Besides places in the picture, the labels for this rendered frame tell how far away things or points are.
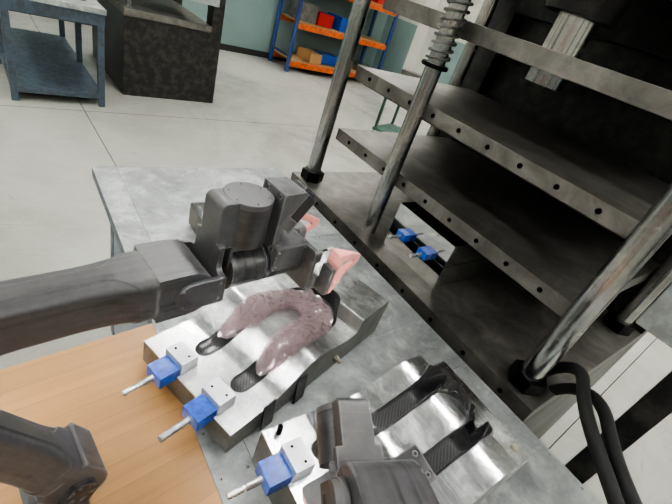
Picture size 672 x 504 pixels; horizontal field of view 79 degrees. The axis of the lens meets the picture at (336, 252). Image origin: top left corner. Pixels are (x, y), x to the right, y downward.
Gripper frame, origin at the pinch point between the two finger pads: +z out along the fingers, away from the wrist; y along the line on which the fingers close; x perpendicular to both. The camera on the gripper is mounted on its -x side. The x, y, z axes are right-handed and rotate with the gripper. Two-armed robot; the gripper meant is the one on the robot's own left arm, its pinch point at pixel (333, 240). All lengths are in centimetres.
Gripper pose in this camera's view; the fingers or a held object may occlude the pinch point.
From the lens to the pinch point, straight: 62.5
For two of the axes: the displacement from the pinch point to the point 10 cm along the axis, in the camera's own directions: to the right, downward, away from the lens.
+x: -3.0, 8.0, 5.2
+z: 7.0, -1.8, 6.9
